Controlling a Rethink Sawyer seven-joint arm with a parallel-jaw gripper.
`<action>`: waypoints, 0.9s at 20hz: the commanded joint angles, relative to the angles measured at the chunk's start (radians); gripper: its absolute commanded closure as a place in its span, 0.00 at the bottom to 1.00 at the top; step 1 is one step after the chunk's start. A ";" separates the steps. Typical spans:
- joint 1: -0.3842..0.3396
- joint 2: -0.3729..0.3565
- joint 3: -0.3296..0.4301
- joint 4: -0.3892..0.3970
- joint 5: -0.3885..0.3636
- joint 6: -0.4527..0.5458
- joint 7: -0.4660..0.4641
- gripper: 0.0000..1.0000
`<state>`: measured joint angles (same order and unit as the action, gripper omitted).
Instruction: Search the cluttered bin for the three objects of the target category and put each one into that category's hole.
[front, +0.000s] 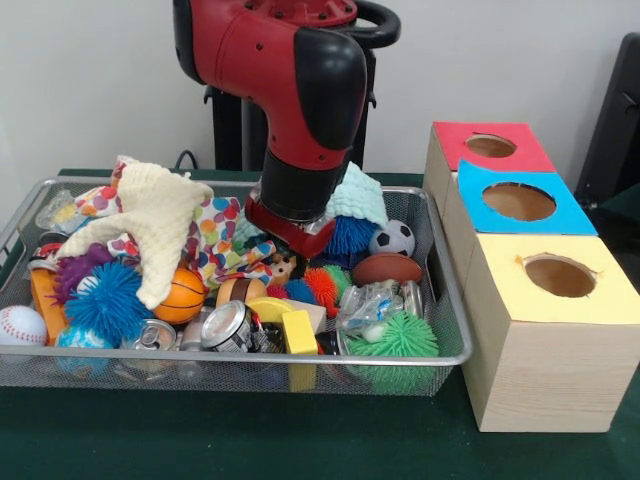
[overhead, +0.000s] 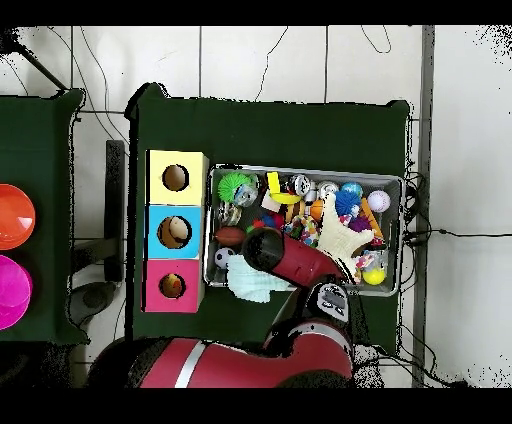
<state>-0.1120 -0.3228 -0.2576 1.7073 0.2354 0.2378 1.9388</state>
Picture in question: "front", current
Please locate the green spiky ball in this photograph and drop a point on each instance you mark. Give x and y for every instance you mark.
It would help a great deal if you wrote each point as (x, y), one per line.
(400, 340)

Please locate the brown toy football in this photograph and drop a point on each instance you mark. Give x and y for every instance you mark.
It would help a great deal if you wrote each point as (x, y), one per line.
(388, 269)

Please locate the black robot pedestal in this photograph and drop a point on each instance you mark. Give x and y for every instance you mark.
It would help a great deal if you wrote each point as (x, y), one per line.
(225, 130)

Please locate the dark green table cloth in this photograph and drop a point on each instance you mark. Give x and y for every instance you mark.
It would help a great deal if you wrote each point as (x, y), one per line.
(250, 440)

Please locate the mint green waffle cloth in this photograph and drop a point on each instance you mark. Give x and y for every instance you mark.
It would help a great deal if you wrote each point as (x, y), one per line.
(358, 195)

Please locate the wooden box with three holes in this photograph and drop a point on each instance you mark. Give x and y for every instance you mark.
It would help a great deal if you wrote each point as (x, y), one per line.
(550, 370)

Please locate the small black white soccer ball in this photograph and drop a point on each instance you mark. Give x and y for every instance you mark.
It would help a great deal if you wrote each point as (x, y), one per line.
(392, 238)

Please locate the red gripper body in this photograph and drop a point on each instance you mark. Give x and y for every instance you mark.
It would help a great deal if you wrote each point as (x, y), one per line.
(292, 235)

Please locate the colourful patterned cloth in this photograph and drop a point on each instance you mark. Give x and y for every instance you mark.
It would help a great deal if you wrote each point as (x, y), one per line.
(225, 240)

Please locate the orange brown plush animal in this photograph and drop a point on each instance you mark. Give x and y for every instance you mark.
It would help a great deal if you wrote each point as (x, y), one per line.
(285, 268)

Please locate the cream yellow waffle cloth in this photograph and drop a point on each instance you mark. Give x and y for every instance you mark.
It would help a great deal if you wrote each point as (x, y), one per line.
(160, 220)

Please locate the black chair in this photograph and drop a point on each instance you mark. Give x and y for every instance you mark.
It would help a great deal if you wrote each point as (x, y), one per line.
(615, 120)

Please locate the small orange basketball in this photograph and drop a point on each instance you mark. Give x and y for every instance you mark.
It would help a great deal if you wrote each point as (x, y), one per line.
(185, 300)

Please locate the blue fuzzy ball with eyes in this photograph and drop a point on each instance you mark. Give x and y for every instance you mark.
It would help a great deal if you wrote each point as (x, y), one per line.
(108, 302)

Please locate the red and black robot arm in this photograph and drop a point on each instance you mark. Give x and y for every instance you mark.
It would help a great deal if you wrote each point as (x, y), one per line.
(290, 90)

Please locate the blue spiky ball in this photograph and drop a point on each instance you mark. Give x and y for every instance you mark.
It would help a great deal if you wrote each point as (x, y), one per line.
(352, 235)

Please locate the yellow plastic block toy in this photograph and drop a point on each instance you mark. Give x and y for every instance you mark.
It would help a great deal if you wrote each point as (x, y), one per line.
(298, 330)

